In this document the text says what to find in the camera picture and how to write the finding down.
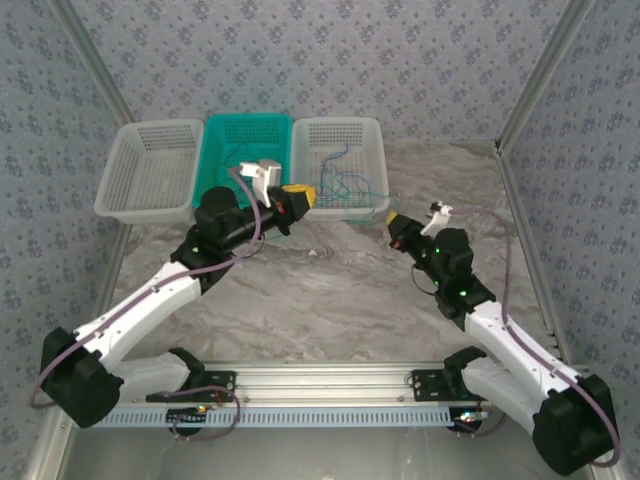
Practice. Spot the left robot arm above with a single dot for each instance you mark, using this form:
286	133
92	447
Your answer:
150	295

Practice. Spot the teal perforated plastic basket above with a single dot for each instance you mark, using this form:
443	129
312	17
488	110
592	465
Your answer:
250	132

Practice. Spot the white perforated plastic basket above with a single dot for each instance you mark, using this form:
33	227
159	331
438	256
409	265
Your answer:
350	135
150	175

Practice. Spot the grey metal base plate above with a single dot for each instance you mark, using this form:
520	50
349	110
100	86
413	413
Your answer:
300	457

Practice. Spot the aluminium frame post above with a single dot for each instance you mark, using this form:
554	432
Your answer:
90	55
545	75

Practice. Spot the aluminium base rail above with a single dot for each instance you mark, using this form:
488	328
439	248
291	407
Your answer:
325	382

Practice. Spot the aluminium frame rail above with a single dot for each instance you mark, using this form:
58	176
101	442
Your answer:
75	360
530	240

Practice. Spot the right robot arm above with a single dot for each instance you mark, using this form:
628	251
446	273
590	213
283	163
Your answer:
500	340

